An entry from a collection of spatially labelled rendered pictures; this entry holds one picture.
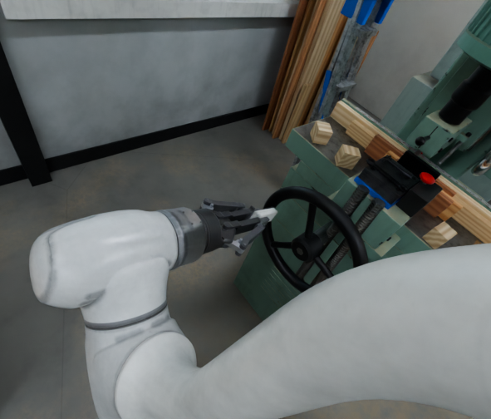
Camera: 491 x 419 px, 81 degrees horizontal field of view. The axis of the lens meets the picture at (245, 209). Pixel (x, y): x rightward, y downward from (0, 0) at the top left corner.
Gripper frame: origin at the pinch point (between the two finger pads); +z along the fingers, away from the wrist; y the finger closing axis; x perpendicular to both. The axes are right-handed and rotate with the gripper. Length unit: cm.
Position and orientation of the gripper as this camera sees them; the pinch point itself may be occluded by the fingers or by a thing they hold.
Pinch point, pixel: (262, 215)
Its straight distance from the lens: 62.1
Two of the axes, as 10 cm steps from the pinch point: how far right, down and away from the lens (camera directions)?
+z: 6.3, -1.3, 7.7
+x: -4.8, 7.1, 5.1
